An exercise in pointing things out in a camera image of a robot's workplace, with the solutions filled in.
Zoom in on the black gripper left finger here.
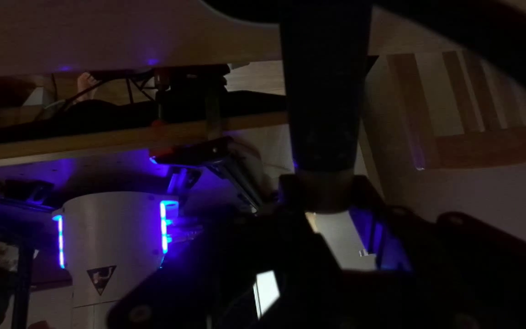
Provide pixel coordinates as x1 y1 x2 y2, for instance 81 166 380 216
106 207 338 329

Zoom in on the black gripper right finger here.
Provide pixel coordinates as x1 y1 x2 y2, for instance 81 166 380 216
360 181 526 329

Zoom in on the dark tube with silver cap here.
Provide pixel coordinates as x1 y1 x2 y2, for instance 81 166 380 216
280 0 373 212

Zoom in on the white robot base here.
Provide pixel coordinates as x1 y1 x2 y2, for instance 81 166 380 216
52 192 180 329

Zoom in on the wooden chair at right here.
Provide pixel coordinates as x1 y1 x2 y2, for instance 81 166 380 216
369 51 526 170

